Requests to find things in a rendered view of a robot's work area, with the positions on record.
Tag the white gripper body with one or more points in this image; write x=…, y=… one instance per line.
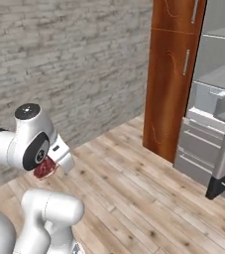
x=66, y=160

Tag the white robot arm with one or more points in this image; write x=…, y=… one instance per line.
x=5, y=155

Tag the red raw steak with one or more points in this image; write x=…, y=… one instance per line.
x=44, y=169

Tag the tall brown wooden cabinet door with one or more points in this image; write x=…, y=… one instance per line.
x=165, y=92

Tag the grey fridge drawer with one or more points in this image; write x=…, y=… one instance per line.
x=193, y=167
x=200, y=140

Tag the grey open fridge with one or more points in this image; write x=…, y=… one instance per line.
x=213, y=66

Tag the short brown wooden cabinet door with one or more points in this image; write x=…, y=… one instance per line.
x=175, y=15

